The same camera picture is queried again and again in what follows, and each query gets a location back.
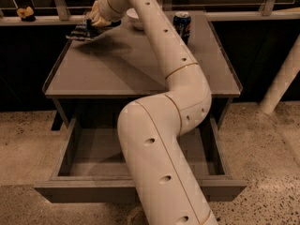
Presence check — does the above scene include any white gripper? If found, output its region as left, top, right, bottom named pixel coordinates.
left=89, top=0, right=130, bottom=27

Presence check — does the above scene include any blue chip bag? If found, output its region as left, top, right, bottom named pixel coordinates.
left=66, top=19, right=121, bottom=41

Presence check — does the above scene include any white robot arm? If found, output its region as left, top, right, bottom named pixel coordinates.
left=92, top=0, right=218, bottom=225

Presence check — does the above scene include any grey cabinet with top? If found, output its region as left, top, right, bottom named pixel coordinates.
left=43, top=11, right=242, bottom=124

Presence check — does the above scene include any open grey top drawer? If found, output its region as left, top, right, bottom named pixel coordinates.
left=34, top=118, right=247, bottom=203

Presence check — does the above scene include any white ceramic bowl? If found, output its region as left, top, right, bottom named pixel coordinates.
left=127, top=8, right=143, bottom=31

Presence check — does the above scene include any metal window railing ledge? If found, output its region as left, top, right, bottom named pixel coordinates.
left=0, top=0, right=300, bottom=25

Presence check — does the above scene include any small yellow object on ledge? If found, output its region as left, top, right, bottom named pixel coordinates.
left=17, top=7, right=36, bottom=22

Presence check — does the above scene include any blue soda can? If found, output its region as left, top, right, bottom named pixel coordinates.
left=172, top=11, right=191, bottom=44

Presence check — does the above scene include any white diagonal pole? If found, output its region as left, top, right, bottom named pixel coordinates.
left=259, top=35, right=300, bottom=113

